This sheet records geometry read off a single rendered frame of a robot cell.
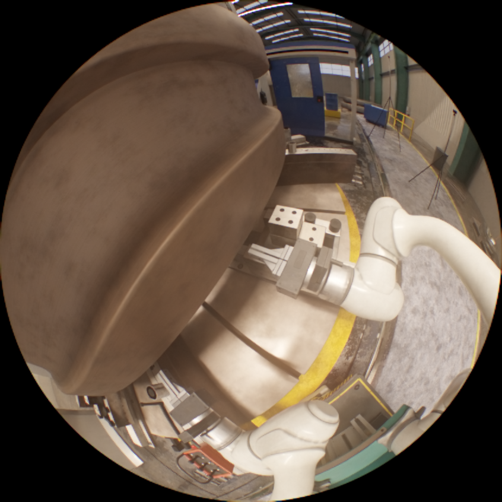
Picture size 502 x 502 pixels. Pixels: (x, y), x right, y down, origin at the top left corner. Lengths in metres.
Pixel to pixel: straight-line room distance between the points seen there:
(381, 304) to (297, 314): 0.73
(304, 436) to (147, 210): 0.54
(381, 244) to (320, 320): 0.76
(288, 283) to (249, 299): 0.75
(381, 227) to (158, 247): 0.46
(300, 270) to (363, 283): 0.14
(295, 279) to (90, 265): 0.49
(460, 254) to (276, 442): 0.37
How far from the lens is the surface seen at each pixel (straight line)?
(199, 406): 0.40
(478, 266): 0.28
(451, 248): 0.29
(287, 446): 0.30
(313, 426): 0.29
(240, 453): 0.41
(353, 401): 1.23
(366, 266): 0.34
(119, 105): 0.46
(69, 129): 0.44
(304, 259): 0.34
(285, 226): 0.61
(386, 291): 0.34
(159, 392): 0.86
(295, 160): 1.57
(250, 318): 1.03
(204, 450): 0.84
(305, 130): 4.60
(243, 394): 1.13
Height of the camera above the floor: 1.31
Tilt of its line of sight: 57 degrees down
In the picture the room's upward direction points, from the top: 24 degrees counter-clockwise
